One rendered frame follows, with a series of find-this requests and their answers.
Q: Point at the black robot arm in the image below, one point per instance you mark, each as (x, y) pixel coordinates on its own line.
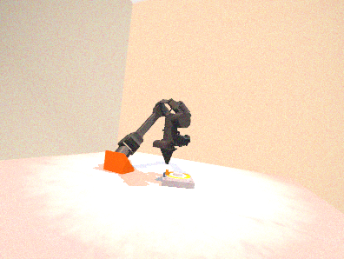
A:
(181, 119)

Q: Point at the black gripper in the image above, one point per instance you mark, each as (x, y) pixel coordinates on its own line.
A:
(166, 146)

